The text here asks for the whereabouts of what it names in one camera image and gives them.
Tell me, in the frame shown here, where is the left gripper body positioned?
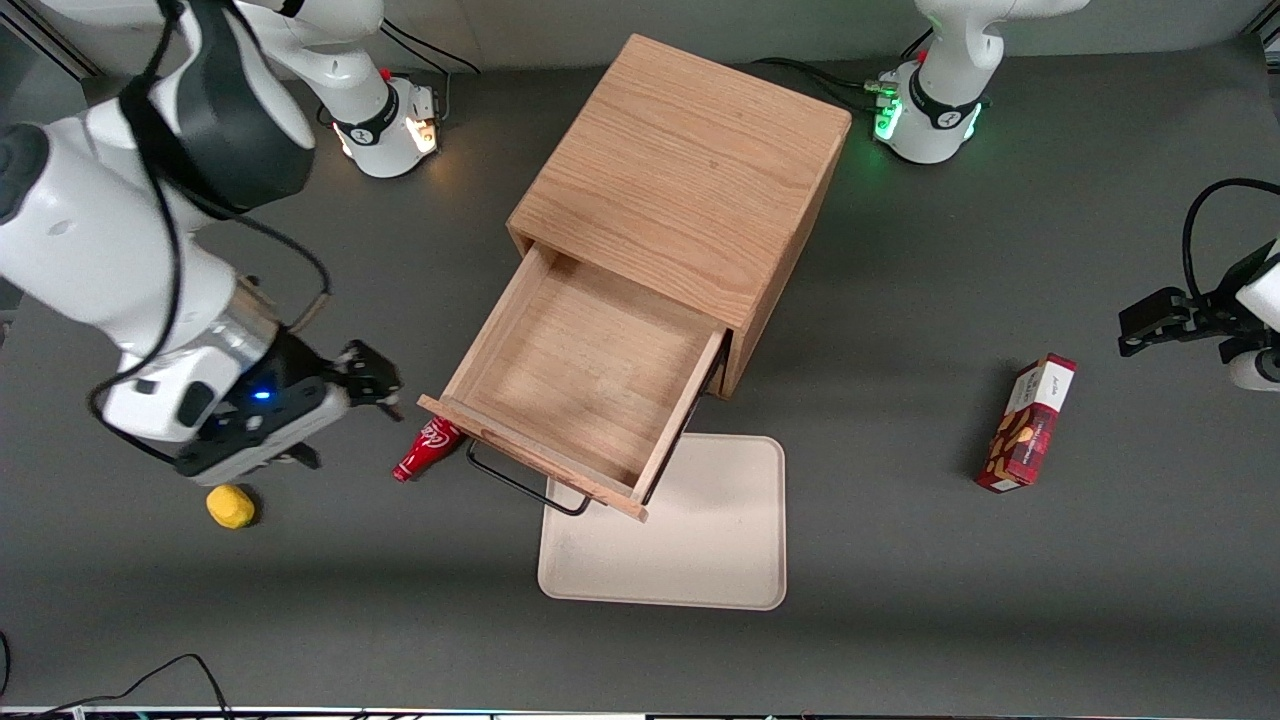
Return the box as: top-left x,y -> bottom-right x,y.
1208,238 -> 1280,351

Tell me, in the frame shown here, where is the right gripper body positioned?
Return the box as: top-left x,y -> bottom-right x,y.
175,335 -> 353,485

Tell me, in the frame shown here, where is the black metal drawer handle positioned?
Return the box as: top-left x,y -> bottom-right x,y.
465,440 -> 594,518

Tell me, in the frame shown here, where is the wooden drawer with handle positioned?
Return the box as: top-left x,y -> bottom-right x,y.
417,240 -> 729,524

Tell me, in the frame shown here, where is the wooden drawer cabinet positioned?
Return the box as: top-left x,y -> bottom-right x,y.
507,33 -> 854,401

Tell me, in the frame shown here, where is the red soda bottle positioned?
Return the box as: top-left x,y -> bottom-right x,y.
392,415 -> 467,483

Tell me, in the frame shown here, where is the yellow lemon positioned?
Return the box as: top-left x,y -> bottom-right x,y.
206,484 -> 257,530

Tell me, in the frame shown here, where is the red cookie box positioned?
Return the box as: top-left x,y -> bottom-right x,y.
977,353 -> 1078,493

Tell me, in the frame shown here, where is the beige plastic tray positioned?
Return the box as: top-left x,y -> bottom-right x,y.
537,432 -> 788,612

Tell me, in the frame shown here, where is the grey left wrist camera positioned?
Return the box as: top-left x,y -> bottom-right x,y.
1228,346 -> 1280,393

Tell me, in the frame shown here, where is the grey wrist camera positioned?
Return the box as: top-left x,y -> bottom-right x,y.
1228,346 -> 1280,393
102,348 -> 237,444

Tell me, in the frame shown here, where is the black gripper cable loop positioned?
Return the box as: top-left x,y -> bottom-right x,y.
1182,178 -> 1280,301

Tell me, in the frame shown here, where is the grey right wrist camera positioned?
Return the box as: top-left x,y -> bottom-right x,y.
102,348 -> 237,444

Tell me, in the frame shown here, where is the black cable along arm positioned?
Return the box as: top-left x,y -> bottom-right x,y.
88,0 -> 333,471

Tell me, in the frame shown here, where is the black cable on table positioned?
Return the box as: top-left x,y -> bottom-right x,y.
0,630 -> 237,720

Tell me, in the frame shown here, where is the black base cable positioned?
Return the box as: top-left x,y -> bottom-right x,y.
752,28 -> 935,113
383,14 -> 482,123

